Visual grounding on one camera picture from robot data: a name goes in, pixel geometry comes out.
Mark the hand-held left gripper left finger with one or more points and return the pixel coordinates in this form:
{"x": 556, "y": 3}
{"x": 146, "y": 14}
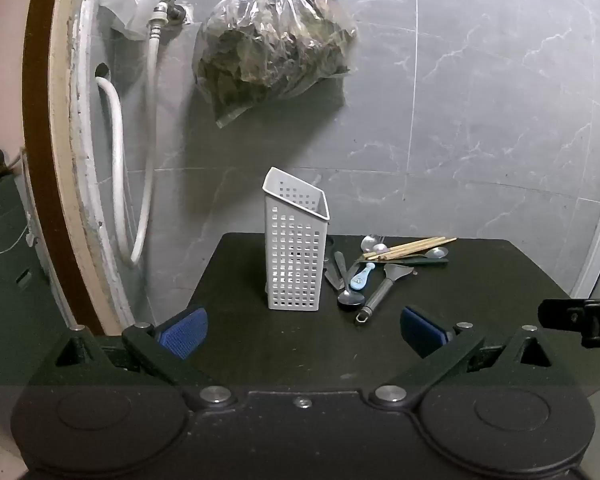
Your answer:
{"x": 187, "y": 332}

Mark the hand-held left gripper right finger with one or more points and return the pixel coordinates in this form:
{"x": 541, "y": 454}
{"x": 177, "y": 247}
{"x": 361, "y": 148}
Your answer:
{"x": 422, "y": 332}

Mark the metal peeler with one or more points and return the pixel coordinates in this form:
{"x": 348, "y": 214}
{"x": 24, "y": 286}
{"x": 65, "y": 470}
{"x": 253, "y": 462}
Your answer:
{"x": 380, "y": 290}

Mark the blue ceramic spoon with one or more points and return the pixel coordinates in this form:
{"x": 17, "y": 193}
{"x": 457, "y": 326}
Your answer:
{"x": 362, "y": 276}

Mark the small metal spoon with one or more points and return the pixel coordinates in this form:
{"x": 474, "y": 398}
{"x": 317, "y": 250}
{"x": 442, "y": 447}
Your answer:
{"x": 380, "y": 248}

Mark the black scissors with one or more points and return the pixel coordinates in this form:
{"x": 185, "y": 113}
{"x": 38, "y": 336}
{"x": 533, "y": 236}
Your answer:
{"x": 333, "y": 276}

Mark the white perforated utensil basket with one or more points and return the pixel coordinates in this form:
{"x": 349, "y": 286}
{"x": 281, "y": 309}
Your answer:
{"x": 295, "y": 260}

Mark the dark green cabinet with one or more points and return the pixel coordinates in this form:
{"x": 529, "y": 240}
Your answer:
{"x": 10, "y": 285}

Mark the clear bag of dried leaves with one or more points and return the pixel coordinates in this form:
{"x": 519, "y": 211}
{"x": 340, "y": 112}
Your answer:
{"x": 275, "y": 45}

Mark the white plastic bag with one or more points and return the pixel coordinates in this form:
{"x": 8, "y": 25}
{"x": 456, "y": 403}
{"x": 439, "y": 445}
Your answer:
{"x": 127, "y": 0}

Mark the white wall trim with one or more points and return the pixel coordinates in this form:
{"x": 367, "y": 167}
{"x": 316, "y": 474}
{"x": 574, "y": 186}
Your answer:
{"x": 597, "y": 250}

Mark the worn wooden door frame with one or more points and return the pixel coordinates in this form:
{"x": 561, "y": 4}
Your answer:
{"x": 40, "y": 110}

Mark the metal wall faucet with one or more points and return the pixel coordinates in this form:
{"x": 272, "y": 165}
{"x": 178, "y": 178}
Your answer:
{"x": 167, "y": 7}

